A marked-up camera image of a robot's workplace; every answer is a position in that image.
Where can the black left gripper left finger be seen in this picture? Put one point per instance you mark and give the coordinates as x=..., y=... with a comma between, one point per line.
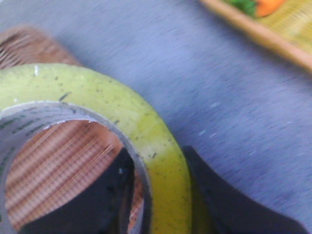
x=103, y=208

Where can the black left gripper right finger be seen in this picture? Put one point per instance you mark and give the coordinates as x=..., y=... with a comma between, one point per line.
x=219, y=208

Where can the brown wicker basket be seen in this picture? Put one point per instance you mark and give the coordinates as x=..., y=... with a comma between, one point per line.
x=56, y=131

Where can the orange toy carrot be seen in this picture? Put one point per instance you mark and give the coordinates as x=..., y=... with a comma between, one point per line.
x=256, y=8

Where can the yellow tape roll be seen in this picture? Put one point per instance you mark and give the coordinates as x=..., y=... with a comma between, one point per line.
x=162, y=198

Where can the yellow wicker basket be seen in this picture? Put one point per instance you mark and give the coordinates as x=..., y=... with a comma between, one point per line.
x=287, y=31

